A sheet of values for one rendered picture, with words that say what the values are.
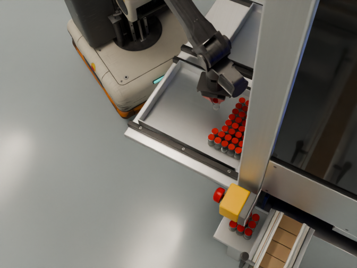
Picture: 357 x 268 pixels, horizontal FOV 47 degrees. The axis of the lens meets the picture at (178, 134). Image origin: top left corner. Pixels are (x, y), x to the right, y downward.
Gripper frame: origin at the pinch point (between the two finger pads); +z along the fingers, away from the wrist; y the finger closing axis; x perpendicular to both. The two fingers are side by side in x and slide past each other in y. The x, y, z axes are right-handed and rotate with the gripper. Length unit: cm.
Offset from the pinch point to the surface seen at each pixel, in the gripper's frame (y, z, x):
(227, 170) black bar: 8.0, 4.8, -19.8
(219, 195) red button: 8.3, -6.5, -31.7
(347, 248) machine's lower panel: 44, 7, -33
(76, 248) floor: -61, 94, -42
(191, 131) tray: -5.9, 6.4, -8.9
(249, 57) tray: 6.1, 6.5, 23.0
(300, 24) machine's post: 18, -68, -28
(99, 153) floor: -68, 94, 9
